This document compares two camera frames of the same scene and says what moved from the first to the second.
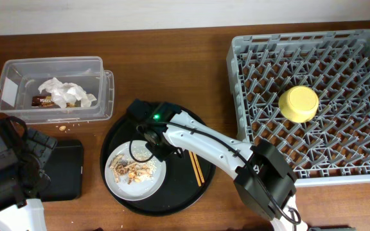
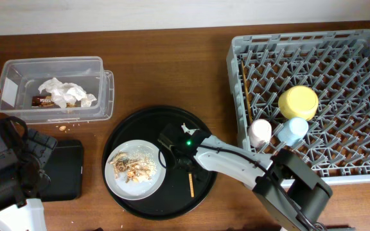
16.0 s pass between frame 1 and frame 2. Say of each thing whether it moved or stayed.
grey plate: stayed
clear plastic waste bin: stayed
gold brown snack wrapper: stayed
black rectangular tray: stayed
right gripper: moved
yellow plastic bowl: stayed
